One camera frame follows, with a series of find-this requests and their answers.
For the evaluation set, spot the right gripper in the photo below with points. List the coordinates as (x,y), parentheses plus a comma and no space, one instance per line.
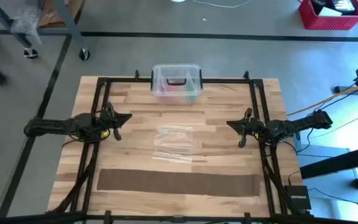
(253,127)

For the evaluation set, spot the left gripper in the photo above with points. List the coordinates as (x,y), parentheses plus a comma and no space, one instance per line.
(107,119)

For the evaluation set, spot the clear zip plastic bag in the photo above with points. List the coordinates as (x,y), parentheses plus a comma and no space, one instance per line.
(172,144)

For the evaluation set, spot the clear plastic storage box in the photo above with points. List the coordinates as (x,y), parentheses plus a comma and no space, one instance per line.
(176,99)

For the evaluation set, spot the brown elastic bandage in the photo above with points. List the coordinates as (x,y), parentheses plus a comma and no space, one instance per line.
(179,183)

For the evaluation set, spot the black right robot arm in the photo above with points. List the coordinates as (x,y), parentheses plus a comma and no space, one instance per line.
(306,123)

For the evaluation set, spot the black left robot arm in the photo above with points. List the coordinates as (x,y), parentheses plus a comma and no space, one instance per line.
(57,126)

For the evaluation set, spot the green bandage roll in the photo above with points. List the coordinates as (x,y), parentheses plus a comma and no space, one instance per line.
(193,90)

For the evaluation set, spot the orange bandage roll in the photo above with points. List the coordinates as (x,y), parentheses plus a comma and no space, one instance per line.
(175,89)

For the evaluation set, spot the grey metal cart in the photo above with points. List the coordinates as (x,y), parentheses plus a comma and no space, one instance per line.
(71,21)

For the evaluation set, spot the brown cardboard sheet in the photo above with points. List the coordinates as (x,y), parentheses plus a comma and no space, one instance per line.
(50,17)

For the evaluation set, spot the white round object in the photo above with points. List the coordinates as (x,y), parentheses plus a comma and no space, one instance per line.
(178,1)

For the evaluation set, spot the crumpled clear plastic wrap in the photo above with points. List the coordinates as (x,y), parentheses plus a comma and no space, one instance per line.
(26,21)

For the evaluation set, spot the red plastic crate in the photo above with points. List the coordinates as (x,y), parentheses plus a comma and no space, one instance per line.
(331,23)

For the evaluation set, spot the white paper sheet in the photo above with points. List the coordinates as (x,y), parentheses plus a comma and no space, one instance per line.
(329,12)

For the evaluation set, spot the black electronics box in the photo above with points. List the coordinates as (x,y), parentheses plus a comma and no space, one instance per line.
(346,4)

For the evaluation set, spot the black Netgear network switch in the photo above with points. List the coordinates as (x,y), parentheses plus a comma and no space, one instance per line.
(297,197)

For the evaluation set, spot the black metal table frame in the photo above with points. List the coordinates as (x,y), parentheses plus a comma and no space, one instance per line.
(213,219)

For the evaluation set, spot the black desk frame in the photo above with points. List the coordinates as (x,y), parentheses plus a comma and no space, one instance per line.
(337,161)

